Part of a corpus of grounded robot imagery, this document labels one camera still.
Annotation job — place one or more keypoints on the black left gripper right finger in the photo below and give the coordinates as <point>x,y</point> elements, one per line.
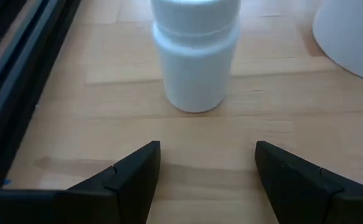
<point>293,186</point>

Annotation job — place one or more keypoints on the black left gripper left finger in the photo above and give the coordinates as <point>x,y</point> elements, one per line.
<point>134,180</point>

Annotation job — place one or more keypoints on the white pill bottle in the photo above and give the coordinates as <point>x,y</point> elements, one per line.
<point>193,68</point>

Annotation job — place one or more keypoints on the small blue tape mark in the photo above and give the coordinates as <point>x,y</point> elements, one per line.
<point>7,182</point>

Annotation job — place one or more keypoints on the white plant pot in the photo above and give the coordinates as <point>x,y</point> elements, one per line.
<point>355,37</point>

